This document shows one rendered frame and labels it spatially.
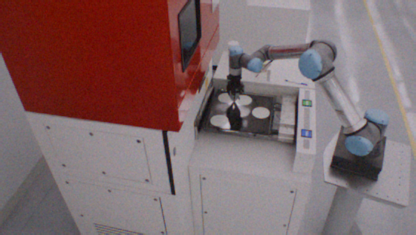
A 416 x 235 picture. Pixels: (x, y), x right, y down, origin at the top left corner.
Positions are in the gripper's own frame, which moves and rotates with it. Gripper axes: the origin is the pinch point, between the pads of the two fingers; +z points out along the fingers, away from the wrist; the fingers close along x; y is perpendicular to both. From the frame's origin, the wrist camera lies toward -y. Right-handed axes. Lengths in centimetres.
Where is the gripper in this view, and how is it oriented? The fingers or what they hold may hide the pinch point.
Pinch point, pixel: (233, 99)
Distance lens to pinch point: 210.1
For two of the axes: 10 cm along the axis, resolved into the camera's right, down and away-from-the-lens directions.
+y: 2.9, 6.0, -7.5
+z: 0.3, 7.7, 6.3
